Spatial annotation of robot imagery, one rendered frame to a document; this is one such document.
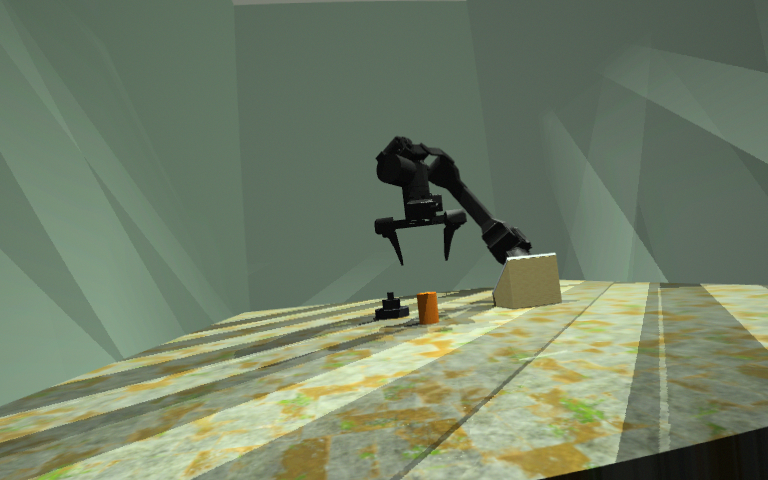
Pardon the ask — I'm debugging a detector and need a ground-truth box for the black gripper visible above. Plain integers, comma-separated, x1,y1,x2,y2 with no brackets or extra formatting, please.
374,186,467,266

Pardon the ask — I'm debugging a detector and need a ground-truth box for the orange knob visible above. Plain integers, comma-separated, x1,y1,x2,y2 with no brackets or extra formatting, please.
417,292,439,325

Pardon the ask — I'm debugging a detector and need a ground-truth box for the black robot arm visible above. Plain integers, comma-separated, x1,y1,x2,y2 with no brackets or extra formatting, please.
376,137,532,265

